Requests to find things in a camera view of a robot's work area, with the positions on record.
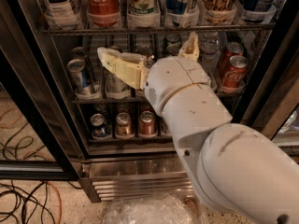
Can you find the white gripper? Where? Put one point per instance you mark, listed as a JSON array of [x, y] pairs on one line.
[[175, 77]]

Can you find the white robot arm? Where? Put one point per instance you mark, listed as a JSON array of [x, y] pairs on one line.
[[231, 166]]

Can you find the gold can middle rear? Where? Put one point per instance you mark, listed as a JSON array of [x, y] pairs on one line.
[[146, 51]]

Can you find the green can middle rear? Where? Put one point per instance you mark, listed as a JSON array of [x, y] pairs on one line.
[[171, 39]]

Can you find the white silver can rear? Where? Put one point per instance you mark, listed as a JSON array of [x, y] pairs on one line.
[[115, 47]]

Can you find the white silver can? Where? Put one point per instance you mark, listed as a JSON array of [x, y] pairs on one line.
[[114, 84], [115, 47]]

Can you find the clear water bottle middle shelf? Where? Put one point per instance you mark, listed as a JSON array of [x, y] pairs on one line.
[[209, 44]]

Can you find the white silver can front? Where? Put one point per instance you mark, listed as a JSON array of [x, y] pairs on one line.
[[114, 84]]

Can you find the red can bottom shelf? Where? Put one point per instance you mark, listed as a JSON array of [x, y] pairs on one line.
[[146, 125]]

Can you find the red coca-cola can rear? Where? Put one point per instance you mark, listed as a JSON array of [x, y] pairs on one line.
[[231, 49]]

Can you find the red coca-cola can front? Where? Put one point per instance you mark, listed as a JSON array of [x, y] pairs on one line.
[[234, 71]]

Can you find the gold can bottom shelf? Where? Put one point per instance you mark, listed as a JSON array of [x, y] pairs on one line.
[[123, 124]]

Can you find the red coca-cola can top shelf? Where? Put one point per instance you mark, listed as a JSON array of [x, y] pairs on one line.
[[104, 13]]

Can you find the blue silver can front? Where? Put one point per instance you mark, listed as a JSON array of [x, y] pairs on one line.
[[80, 75]]

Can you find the blue silver can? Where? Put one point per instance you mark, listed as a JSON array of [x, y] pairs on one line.
[[80, 75], [79, 53]]

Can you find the blue silver can rear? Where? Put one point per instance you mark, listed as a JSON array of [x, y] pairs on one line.
[[79, 53]]

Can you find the stainless steel fridge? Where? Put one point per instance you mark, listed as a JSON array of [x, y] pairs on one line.
[[114, 168]]

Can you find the blue pepsi can bottom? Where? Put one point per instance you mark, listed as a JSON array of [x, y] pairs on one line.
[[100, 127]]

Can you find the white black can top shelf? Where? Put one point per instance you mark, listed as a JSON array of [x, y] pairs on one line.
[[59, 0]]

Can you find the open glass fridge door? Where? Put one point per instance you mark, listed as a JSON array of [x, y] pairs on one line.
[[28, 125]]

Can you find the clear plastic bin with bag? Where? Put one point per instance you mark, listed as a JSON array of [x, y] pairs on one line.
[[168, 208]]

